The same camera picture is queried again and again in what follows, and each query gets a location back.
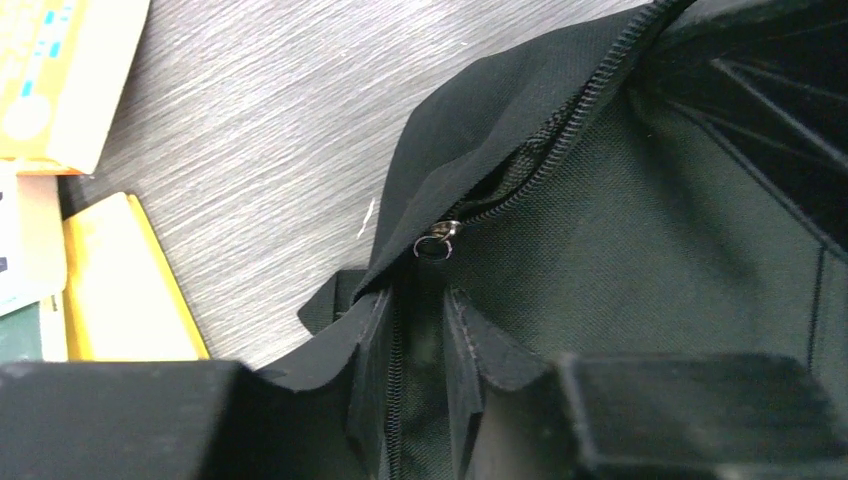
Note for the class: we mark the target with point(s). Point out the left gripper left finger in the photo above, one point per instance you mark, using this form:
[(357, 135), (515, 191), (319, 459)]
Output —
[(370, 321)]

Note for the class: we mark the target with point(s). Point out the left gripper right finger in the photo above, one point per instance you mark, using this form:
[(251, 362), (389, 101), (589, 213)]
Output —
[(478, 354)]

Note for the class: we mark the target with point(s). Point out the black backpack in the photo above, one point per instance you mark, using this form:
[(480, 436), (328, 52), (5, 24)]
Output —
[(655, 203)]

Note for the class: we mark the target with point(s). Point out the yellow book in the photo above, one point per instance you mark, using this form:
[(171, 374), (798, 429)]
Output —
[(121, 300)]

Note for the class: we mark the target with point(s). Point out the dark green book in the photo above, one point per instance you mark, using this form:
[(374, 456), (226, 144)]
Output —
[(36, 332)]

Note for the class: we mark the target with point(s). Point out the orange book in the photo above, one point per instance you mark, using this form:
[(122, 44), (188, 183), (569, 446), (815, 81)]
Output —
[(64, 65)]

